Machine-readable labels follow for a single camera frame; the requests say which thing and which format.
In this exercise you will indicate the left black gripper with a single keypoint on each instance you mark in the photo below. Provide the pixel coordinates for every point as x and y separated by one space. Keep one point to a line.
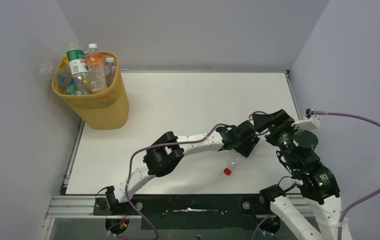
244 150

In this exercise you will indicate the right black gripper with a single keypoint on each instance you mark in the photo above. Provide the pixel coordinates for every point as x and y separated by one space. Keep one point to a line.
269 121

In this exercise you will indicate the red label bottle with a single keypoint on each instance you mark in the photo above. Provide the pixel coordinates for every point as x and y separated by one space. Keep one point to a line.
233 163

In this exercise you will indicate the orange drink bottle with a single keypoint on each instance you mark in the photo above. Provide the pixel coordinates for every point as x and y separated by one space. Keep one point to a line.
95 63

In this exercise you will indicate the green cap water bottle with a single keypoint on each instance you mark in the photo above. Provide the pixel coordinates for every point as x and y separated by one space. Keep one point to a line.
79 69

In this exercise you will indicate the green tea bottle table edge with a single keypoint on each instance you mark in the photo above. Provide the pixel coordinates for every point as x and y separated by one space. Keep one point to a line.
71 90

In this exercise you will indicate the blue label clear bottle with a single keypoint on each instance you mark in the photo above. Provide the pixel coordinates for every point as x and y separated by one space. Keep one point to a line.
48 70

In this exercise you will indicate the small blue label bottle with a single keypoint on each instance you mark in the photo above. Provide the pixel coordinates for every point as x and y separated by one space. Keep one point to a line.
110 70

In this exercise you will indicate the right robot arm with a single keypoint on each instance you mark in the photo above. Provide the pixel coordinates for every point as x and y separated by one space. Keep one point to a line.
319 188

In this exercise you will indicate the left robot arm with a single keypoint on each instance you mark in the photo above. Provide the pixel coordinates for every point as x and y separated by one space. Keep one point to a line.
162 157

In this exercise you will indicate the yellow mesh waste bin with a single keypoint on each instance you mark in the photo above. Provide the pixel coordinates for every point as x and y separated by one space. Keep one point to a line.
106 110

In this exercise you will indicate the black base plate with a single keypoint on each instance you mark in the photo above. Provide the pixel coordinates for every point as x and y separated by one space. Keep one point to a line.
205 211

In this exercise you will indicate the aluminium rail frame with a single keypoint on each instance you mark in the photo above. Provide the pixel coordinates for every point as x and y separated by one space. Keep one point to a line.
81 216

